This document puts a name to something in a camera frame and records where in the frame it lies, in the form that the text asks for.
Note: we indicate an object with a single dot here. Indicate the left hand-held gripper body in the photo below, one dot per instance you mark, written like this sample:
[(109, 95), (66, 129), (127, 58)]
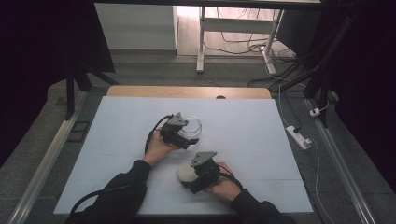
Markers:
[(172, 133)]

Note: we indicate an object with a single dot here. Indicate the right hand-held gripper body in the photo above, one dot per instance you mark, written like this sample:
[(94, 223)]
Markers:
[(208, 172)]

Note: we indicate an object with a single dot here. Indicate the cream round jar lid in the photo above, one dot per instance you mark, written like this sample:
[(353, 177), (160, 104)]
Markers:
[(186, 172)]

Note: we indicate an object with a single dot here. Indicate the person's left hand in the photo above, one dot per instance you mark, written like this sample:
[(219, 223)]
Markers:
[(157, 149)]

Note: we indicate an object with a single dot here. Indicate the person's right hand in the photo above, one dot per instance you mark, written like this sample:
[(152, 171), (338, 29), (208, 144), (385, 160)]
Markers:
[(225, 186)]

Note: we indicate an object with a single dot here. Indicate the white foam board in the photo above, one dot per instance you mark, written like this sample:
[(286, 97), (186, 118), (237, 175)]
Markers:
[(249, 140)]

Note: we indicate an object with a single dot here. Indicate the white power strip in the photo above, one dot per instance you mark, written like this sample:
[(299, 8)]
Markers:
[(298, 137)]

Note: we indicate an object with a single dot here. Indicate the black metal stand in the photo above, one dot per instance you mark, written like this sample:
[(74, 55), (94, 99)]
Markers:
[(317, 81), (70, 93)]

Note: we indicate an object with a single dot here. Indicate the white cabinet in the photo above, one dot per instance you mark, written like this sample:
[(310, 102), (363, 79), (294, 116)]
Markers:
[(137, 28)]

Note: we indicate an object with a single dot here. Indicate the small white adapter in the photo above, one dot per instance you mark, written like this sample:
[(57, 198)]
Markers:
[(315, 112)]

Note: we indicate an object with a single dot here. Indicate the black curtain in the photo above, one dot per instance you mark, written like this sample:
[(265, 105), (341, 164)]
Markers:
[(37, 62), (367, 77)]

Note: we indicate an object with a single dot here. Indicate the black square frame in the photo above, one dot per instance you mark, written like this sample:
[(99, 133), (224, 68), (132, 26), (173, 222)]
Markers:
[(78, 132)]

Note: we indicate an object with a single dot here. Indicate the white frame desk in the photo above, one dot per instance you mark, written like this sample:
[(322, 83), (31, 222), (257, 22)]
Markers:
[(236, 25)]

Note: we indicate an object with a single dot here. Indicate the aluminium rail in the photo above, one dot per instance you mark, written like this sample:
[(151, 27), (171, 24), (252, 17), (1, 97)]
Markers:
[(43, 165), (342, 168)]

